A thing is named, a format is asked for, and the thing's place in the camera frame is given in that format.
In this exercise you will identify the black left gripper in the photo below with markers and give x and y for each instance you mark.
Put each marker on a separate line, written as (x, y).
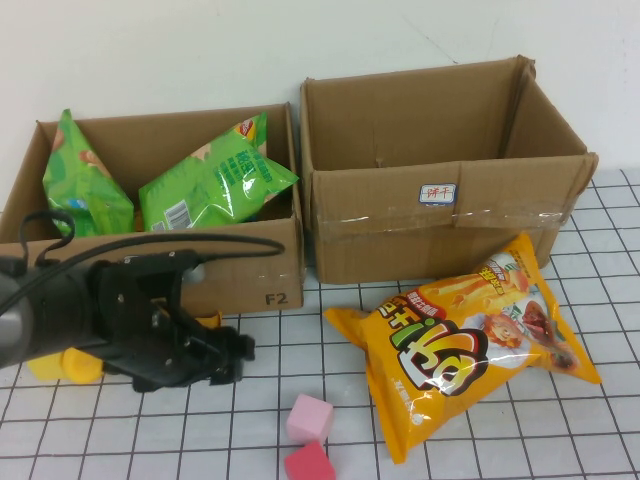
(140, 340)

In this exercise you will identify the small orange snack packet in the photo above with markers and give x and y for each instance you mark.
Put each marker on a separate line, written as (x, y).
(214, 320)

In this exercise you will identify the large orange snack bag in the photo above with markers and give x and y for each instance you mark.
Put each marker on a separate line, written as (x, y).
(450, 350)

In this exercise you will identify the green snack bag nut print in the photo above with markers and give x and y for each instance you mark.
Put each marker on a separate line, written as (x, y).
(80, 175)

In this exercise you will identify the cardboard box with F2 print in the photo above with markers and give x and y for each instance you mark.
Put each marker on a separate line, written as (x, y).
(250, 285)

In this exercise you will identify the white black grid tablecloth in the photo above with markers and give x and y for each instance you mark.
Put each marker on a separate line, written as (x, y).
(200, 435)

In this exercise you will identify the pink foam cube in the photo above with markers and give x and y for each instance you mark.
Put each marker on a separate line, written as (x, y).
(310, 417)

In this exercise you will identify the red foam cube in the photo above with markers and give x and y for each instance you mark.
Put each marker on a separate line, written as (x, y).
(307, 462)

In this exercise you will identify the yellow round duck toy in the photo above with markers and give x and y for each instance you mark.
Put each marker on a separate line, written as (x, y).
(80, 369)

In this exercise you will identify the green chip bag with barcode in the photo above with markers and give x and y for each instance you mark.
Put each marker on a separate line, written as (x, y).
(210, 190)

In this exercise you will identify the yellow foam block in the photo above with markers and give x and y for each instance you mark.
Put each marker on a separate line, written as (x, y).
(42, 371)

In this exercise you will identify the tall taped cardboard box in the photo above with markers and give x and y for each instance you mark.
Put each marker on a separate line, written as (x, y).
(380, 240)

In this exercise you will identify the white label red handwriting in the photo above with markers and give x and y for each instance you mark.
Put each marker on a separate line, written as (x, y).
(437, 194)

